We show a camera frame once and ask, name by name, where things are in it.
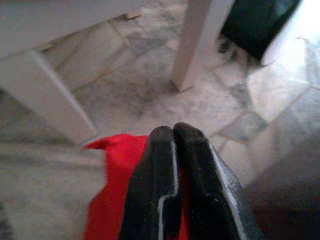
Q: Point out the white side table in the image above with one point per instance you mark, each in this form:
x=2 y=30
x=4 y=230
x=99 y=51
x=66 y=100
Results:
x=195 y=37

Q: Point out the white and black floor appliance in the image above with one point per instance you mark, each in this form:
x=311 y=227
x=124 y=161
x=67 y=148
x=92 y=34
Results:
x=255 y=25

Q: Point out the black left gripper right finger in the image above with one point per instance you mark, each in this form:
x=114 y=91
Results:
x=205 y=195

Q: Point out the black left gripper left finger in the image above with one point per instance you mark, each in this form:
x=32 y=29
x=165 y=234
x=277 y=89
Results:
x=152 y=187

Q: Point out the red pillow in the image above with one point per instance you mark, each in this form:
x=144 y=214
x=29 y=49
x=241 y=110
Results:
x=112 y=175

